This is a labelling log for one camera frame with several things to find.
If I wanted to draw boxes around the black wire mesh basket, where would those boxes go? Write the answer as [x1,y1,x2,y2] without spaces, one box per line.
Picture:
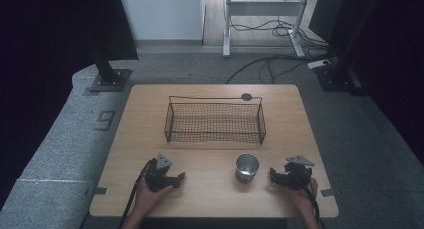
[163,95,267,146]

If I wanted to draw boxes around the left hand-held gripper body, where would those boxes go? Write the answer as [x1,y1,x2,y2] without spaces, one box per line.
[144,153,173,194]

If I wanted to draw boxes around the white power strip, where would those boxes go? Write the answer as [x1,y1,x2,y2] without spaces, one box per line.
[306,58,332,70]

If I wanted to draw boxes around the person's right hand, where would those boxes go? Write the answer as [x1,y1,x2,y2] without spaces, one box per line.
[286,177,319,211]

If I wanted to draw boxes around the long black floor cable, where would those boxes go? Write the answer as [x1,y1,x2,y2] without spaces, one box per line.
[225,54,334,85]

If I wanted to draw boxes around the black curtain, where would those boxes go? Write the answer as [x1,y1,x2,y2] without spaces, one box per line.
[308,0,424,167]
[0,0,140,210]

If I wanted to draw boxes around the person's left hand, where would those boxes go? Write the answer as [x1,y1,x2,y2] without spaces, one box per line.
[134,179,175,217]

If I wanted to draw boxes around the tangle of black floor cables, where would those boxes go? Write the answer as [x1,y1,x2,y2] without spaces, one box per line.
[229,17,333,57]

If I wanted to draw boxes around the black stand with base plate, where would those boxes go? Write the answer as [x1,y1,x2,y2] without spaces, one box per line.
[88,48,133,93]
[314,0,369,97]

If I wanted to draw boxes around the silver metal cup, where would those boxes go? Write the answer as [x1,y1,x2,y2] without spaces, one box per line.
[234,153,261,184]

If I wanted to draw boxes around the white metal desk frame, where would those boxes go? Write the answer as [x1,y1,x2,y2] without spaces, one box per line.
[222,0,313,59]

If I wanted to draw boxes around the dark tape floor marking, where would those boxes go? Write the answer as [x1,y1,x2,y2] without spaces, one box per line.
[93,109,117,132]

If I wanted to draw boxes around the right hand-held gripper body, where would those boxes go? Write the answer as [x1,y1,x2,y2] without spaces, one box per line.
[283,155,316,190]

